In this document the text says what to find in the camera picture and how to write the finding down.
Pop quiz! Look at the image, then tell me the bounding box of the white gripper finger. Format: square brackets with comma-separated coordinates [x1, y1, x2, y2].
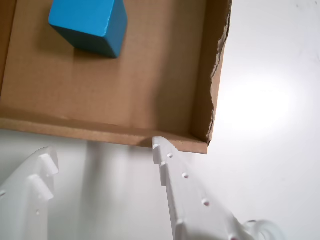
[0, 146, 60, 240]
[151, 135, 251, 240]

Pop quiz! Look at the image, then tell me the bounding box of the blue cube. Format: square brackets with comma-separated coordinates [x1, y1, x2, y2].
[48, 0, 129, 60]

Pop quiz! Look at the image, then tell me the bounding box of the brown cardboard box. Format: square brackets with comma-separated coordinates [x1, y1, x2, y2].
[0, 0, 233, 155]

